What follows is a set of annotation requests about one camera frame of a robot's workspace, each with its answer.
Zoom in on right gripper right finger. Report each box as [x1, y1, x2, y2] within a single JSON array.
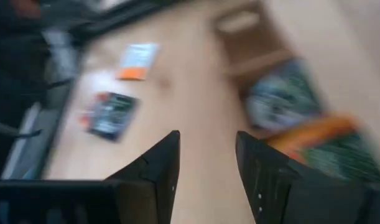
[[235, 130, 380, 224]]

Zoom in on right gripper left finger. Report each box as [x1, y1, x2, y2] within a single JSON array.
[[0, 129, 181, 224]]

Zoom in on blackcurrant tea bag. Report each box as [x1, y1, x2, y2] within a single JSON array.
[[244, 58, 326, 131], [86, 91, 140, 142]]

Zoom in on white orange Tazo tea bag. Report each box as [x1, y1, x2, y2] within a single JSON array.
[[114, 42, 161, 82]]

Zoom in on wooden tea organiser box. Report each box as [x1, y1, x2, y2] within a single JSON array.
[[210, 1, 333, 131]]

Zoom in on person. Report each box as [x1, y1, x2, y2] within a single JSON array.
[[0, 0, 81, 138]]

